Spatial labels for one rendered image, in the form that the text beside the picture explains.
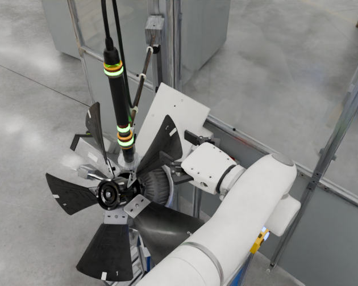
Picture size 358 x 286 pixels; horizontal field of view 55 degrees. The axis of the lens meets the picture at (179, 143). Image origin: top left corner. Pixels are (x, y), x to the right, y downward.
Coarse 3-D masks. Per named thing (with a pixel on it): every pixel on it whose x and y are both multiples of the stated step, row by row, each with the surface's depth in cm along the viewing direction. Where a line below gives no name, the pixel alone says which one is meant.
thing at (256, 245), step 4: (260, 232) 133; (264, 232) 133; (264, 236) 132; (256, 240) 130; (260, 240) 130; (264, 240) 139; (256, 244) 130; (252, 248) 133; (256, 248) 132; (252, 252) 135
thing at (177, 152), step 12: (168, 120) 124; (168, 132) 120; (156, 144) 123; (168, 144) 117; (180, 144) 113; (144, 156) 128; (156, 156) 119; (180, 156) 111; (144, 168) 121; (156, 168) 116
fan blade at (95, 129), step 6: (96, 102) 130; (90, 108) 135; (96, 108) 130; (90, 114) 136; (96, 114) 130; (90, 120) 138; (96, 120) 131; (90, 126) 141; (96, 126) 132; (90, 132) 145; (96, 132) 133; (96, 138) 139; (102, 138) 129; (102, 144) 130; (102, 150) 132
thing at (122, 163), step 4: (132, 128) 104; (132, 132) 103; (136, 152) 109; (120, 156) 108; (136, 156) 108; (120, 160) 107; (136, 160) 107; (120, 164) 106; (124, 164) 106; (128, 164) 106; (132, 164) 106; (136, 164) 106; (124, 168) 105; (128, 168) 105; (132, 168) 105
